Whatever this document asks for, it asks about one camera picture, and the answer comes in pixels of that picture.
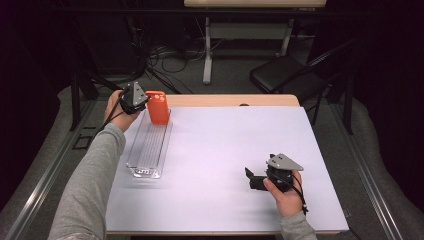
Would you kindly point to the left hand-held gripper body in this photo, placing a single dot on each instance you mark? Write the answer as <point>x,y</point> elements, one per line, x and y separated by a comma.
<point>136,95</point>

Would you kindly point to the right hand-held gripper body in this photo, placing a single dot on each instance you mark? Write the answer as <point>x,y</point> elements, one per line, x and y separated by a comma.
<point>283,162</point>

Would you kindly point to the orange phone case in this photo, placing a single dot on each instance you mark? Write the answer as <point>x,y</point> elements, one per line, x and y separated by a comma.
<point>158,110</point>

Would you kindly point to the clear plastic packaging tray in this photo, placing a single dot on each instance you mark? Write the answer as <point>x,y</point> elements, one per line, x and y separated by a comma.
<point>150,150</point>

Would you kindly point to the person's left hand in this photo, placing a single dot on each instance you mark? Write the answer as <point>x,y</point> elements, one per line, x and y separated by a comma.
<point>116,118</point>

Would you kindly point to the person's right hand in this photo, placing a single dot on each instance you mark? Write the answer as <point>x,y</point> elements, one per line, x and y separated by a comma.
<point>286,201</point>

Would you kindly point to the white table sheet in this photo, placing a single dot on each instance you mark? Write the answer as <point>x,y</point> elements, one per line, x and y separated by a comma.
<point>216,150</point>

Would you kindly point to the black metal stand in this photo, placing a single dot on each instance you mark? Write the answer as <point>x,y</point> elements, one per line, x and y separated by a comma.
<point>75,100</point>
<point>348,106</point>

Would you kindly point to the white-legged desk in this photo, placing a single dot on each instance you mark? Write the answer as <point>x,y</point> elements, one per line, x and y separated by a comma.
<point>207,60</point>

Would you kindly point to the black folding chair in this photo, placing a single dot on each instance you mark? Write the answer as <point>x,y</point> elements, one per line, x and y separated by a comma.
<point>283,71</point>

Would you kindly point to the black square floor frame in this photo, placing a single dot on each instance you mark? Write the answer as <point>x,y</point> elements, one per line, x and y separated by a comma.
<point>74,142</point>

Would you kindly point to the aluminium floor rail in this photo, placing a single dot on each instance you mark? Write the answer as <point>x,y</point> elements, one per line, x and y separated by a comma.
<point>366,180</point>
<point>33,200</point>

